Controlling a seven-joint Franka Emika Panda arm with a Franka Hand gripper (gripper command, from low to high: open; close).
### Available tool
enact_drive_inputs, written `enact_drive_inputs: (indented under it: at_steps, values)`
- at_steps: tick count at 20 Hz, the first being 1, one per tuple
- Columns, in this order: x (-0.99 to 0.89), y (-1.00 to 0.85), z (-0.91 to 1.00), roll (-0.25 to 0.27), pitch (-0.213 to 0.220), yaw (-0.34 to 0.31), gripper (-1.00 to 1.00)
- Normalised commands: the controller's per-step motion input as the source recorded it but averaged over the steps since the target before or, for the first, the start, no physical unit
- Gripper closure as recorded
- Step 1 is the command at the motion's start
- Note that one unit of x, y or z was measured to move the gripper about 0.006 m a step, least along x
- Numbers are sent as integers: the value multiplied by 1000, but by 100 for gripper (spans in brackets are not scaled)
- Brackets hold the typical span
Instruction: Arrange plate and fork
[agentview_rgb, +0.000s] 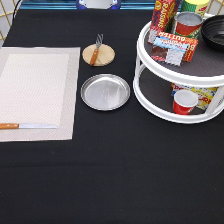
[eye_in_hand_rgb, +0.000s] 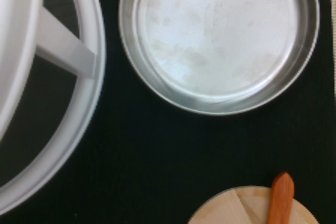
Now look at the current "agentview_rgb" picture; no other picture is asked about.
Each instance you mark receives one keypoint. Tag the round silver metal plate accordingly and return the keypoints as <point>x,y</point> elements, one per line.
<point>105,92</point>

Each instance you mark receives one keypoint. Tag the wooden handled fork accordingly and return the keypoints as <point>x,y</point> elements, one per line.
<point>99,41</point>

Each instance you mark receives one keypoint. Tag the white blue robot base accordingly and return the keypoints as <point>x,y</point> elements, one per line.
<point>98,4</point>

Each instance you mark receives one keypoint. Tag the red plastic cup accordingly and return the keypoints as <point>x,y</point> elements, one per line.
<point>184,102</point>

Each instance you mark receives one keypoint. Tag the beige woven placemat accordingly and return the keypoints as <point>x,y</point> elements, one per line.
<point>38,86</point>

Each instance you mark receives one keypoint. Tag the brown chocolate packet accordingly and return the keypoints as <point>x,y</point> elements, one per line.
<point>166,55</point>

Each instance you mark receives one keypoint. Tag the white two-tier turntable shelf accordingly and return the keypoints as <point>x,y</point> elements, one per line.
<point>152,81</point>

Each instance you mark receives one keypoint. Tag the yellow box lower shelf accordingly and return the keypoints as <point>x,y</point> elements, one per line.
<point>205,95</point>

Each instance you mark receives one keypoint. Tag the orange butter box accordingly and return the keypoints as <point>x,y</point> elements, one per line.
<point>176,42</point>

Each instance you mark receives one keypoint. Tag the red raisins box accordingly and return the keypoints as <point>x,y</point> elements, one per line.
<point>163,13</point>

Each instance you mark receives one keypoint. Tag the red metal can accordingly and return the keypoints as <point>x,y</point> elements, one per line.
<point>188,24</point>

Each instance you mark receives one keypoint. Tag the black bowl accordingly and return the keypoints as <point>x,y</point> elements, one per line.
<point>212,32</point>

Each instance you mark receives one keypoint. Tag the yellow green canister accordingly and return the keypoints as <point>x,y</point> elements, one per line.
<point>196,6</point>

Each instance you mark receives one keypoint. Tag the wooden handled knife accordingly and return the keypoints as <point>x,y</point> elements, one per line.
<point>26,126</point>

